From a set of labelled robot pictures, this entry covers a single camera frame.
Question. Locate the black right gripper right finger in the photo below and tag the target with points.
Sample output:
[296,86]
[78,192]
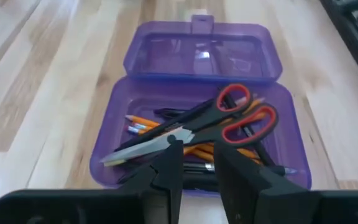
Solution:
[259,202]

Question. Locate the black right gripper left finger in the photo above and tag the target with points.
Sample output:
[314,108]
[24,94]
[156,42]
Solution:
[154,199]

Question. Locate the red and black scissors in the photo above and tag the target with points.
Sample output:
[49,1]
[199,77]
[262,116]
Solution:
[210,121]

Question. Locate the purple translucent plastic supply box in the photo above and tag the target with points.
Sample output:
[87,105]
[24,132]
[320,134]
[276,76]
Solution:
[166,28]

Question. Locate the black aluminium table frame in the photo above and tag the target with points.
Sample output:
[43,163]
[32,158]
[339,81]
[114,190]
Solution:
[353,34]

